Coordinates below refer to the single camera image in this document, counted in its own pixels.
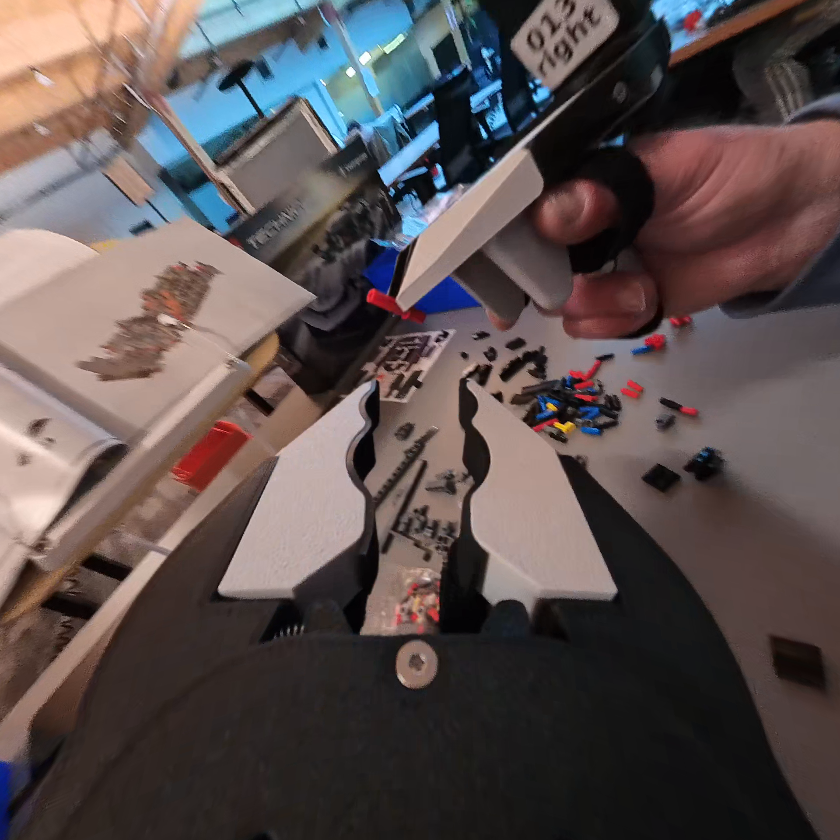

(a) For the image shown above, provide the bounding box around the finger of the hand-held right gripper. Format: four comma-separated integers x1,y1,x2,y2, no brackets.
394,147,547,315

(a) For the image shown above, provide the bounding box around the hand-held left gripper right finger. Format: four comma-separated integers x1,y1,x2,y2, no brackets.
441,378,620,632

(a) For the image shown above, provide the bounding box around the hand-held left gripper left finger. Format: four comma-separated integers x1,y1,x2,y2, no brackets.
217,379,383,635

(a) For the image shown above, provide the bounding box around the red lego pin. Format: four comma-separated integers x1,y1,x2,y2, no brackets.
366,289,427,324

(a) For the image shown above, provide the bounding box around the pile of coloured lego pins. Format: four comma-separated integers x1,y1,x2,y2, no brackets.
459,315,700,444

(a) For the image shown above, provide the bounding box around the black lego plate assembly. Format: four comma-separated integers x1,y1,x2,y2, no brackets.
682,446,726,481

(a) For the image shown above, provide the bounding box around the clear bag of lego pieces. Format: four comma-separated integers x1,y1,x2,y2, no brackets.
364,564,442,634

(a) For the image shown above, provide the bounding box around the black curved lego brick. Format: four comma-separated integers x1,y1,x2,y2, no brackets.
768,633,826,690

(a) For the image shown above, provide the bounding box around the person's right hand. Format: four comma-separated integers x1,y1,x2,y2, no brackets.
563,128,840,340

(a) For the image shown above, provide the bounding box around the blue storage bin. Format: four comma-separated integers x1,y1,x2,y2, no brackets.
364,259,483,316

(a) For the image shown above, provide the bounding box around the red plastic bin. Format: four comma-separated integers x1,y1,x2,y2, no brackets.
172,420,252,492

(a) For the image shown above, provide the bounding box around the cluster of dark grey pieces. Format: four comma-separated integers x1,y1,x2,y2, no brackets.
374,422,473,562

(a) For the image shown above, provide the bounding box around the sticker sheet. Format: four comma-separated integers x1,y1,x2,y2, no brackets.
374,328,457,404

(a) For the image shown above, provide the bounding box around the white book stand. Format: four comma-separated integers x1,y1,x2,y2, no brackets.
26,354,280,575

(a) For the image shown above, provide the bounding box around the dark printed cardboard box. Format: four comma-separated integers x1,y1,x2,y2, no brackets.
226,154,404,395

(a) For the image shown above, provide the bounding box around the framed screen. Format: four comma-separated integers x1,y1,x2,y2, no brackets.
217,97,339,217

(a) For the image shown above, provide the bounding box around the black floor lamp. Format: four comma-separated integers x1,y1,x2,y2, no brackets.
220,59,273,119

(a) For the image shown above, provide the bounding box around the open instruction booklet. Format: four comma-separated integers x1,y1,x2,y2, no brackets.
0,217,316,592

